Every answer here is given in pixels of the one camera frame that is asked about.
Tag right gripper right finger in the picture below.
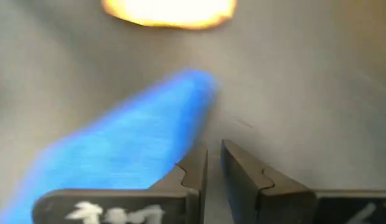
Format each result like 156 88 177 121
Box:
220 139 386 224

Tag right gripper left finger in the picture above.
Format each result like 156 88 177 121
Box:
32 147 209 224

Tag orange microfiber towel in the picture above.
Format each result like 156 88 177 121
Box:
101 0 237 31

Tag blue microfiber towel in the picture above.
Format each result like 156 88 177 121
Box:
0 68 220 224

